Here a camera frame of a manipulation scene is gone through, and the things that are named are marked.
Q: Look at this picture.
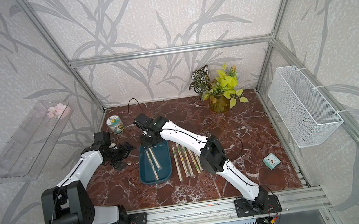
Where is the clear acrylic wall shelf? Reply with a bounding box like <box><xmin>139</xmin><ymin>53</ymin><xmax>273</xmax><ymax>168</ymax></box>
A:
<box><xmin>0</xmin><ymin>101</ymin><xmax>73</xmax><ymax>184</ymax></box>

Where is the pink flower decoration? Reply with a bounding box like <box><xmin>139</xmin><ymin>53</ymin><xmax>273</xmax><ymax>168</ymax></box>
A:
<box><xmin>46</xmin><ymin>103</ymin><xmax>72</xmax><ymax>119</ymax></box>

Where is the small printed tin can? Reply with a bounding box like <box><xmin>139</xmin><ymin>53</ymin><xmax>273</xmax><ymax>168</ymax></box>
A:
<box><xmin>106</xmin><ymin>115</ymin><xmax>125</xmax><ymax>134</ymax></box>

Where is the aluminium front rail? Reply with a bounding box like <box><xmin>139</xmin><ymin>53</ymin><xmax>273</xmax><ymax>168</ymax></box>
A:
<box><xmin>47</xmin><ymin>185</ymin><xmax>332</xmax><ymax>224</ymax></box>

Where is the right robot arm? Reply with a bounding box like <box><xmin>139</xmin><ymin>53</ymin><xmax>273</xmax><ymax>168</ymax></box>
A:
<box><xmin>134</xmin><ymin>113</ymin><xmax>269</xmax><ymax>209</ymax></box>

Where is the small teal alarm clock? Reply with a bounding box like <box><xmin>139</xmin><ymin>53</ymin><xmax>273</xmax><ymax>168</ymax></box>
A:
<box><xmin>263</xmin><ymin>153</ymin><xmax>281</xmax><ymax>170</ymax></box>

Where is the chopstick pair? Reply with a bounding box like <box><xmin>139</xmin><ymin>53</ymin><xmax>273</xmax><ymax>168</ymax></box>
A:
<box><xmin>188</xmin><ymin>149</ymin><xmax>201</xmax><ymax>174</ymax></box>
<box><xmin>194</xmin><ymin>154</ymin><xmax>203</xmax><ymax>171</ymax></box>
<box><xmin>181</xmin><ymin>146</ymin><xmax>195</xmax><ymax>177</ymax></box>

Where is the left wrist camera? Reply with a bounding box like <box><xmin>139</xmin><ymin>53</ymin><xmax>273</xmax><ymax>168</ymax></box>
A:
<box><xmin>93</xmin><ymin>131</ymin><xmax>111</xmax><ymax>147</ymax></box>

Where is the potted green plant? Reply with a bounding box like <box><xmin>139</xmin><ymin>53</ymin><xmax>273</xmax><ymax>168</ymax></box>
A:
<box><xmin>189</xmin><ymin>63</ymin><xmax>249</xmax><ymax>113</ymax></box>

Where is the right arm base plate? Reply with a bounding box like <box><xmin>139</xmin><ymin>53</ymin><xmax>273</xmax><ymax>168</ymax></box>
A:
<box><xmin>234</xmin><ymin>194</ymin><xmax>283</xmax><ymax>217</ymax></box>

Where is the white wire mesh basket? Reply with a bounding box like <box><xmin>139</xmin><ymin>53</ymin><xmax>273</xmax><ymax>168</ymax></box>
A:
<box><xmin>268</xmin><ymin>65</ymin><xmax>344</xmax><ymax>148</ymax></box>

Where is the teal storage box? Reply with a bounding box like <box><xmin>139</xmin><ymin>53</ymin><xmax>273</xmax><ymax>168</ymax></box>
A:
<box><xmin>139</xmin><ymin>141</ymin><xmax>172</xmax><ymax>186</ymax></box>

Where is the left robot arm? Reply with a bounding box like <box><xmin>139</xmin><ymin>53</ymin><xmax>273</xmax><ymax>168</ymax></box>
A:
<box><xmin>41</xmin><ymin>142</ymin><xmax>134</xmax><ymax>224</ymax></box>

